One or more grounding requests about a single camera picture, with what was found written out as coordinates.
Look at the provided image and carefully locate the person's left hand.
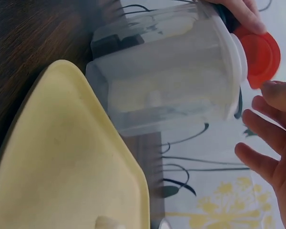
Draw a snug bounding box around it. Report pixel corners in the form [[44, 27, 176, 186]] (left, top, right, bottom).
[[203, 0, 268, 34]]

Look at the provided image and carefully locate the person's right hand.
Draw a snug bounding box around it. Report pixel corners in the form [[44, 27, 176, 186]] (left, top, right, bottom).
[[235, 75, 286, 217]]

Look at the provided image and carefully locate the red round cap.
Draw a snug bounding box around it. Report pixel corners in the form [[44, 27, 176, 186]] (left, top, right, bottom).
[[232, 25, 282, 91]]

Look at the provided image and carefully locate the clear plastic container white lid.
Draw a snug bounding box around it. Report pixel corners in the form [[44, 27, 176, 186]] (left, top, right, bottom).
[[85, 0, 250, 138]]

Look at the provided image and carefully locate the pale yellow plastic tray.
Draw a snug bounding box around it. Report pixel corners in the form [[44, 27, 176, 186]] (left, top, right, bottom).
[[0, 59, 151, 229]]

